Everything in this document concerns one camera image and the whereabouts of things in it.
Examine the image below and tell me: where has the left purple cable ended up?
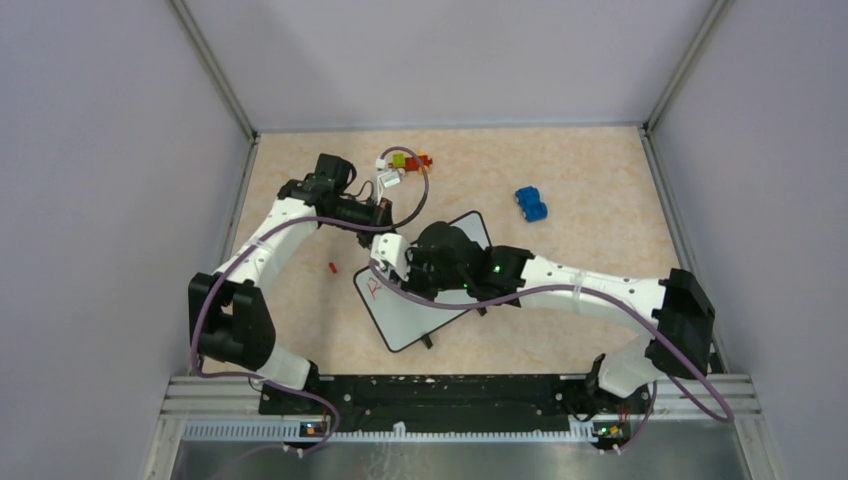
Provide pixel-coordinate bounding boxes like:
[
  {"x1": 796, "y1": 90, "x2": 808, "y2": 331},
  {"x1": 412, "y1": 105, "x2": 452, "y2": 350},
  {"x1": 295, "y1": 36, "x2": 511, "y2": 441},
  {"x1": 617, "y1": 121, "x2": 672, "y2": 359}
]
[{"x1": 189, "y1": 145, "x2": 432, "y2": 457}]

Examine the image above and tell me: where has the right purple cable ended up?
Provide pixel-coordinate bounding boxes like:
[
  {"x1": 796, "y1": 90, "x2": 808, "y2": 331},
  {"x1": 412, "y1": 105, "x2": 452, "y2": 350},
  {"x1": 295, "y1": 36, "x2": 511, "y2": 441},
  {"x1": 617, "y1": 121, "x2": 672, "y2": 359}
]
[{"x1": 368, "y1": 259, "x2": 735, "y2": 452}]

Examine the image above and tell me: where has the purple cable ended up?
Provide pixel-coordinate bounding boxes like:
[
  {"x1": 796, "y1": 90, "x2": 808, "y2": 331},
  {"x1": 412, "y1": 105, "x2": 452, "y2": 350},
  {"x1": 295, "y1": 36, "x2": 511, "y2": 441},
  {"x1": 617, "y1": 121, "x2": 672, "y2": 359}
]
[
  {"x1": 368, "y1": 259, "x2": 735, "y2": 452},
  {"x1": 189, "y1": 145, "x2": 432, "y2": 457}
]

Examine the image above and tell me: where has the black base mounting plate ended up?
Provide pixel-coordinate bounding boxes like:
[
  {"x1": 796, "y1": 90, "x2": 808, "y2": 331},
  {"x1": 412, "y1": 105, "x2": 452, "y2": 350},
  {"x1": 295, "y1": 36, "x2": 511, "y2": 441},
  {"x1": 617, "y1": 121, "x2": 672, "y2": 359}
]
[{"x1": 258, "y1": 374, "x2": 654, "y2": 417}]

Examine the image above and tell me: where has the grey slotted cable duct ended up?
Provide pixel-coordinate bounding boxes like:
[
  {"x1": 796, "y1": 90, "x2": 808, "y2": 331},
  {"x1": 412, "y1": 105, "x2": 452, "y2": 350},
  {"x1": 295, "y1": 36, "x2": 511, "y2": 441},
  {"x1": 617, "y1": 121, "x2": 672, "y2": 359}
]
[{"x1": 182, "y1": 420, "x2": 598, "y2": 443}]

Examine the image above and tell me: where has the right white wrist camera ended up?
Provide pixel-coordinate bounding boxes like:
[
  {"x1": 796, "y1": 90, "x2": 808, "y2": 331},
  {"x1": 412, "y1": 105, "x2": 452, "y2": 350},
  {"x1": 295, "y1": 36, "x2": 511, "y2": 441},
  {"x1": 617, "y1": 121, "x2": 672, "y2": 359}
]
[{"x1": 370, "y1": 233, "x2": 410, "y2": 282}]

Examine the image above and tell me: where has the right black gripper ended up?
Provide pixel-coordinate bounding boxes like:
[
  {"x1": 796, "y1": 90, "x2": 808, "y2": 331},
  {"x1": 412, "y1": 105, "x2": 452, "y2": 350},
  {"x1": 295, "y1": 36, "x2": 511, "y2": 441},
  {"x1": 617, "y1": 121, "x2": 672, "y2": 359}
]
[{"x1": 390, "y1": 245, "x2": 470, "y2": 302}]

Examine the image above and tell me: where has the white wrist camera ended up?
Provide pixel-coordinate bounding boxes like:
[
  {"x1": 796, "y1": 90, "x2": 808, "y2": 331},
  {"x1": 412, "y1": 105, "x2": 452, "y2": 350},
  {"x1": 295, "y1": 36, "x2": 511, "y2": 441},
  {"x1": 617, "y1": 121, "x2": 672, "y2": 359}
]
[
  {"x1": 370, "y1": 233, "x2": 410, "y2": 282},
  {"x1": 372, "y1": 157, "x2": 403, "y2": 203}
]

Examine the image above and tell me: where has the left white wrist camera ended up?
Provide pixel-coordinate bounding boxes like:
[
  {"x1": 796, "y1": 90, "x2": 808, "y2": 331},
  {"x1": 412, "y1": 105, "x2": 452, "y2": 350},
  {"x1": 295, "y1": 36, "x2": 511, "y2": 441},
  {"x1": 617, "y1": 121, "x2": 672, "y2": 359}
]
[{"x1": 372, "y1": 157, "x2": 403, "y2": 203}]

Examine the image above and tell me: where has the red green toy train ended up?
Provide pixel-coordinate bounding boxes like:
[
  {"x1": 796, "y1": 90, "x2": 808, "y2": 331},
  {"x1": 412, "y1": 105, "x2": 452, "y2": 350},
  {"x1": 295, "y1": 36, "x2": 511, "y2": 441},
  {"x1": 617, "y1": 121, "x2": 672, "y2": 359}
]
[{"x1": 390, "y1": 153, "x2": 432, "y2": 173}]

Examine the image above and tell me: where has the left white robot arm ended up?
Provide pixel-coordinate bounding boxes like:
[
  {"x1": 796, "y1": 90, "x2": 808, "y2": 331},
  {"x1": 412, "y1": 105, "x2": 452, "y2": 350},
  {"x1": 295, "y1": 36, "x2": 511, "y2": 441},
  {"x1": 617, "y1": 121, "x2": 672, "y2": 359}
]
[{"x1": 188, "y1": 154, "x2": 394, "y2": 414}]

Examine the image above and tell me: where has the small whiteboard with stand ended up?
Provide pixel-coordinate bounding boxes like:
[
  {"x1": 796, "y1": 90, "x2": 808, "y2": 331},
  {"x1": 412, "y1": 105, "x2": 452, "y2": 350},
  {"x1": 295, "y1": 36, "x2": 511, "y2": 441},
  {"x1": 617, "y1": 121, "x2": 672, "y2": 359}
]
[{"x1": 353, "y1": 210, "x2": 491, "y2": 353}]

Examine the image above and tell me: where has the blue toy car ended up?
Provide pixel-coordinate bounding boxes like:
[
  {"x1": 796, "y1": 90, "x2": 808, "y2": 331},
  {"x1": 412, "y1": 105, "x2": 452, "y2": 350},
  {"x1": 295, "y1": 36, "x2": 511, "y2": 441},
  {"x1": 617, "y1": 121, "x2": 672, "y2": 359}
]
[{"x1": 514, "y1": 186, "x2": 548, "y2": 222}]

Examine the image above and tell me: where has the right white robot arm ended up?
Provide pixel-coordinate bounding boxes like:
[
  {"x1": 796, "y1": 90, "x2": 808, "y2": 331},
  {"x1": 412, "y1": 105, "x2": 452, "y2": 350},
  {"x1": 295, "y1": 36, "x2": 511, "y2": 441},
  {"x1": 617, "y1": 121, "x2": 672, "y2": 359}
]
[{"x1": 390, "y1": 222, "x2": 715, "y2": 412}]

